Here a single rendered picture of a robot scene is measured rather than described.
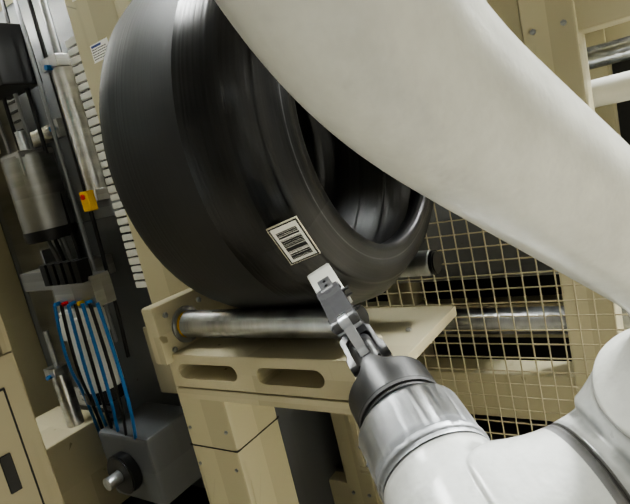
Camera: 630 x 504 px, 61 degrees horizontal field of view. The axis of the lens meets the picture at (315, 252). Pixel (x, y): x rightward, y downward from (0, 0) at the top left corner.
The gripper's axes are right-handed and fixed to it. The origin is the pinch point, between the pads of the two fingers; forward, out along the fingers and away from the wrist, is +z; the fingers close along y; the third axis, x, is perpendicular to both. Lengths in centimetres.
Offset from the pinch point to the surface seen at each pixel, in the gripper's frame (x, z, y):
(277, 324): -9.4, 12.4, 9.9
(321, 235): 2.6, 6.7, -2.3
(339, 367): -4.7, 1.9, 13.1
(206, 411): -34, 30, 32
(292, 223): 0.5, 4.9, -6.9
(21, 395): -61, 40, 12
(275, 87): 7.2, 11.3, -18.9
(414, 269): 13.3, 23.8, 24.7
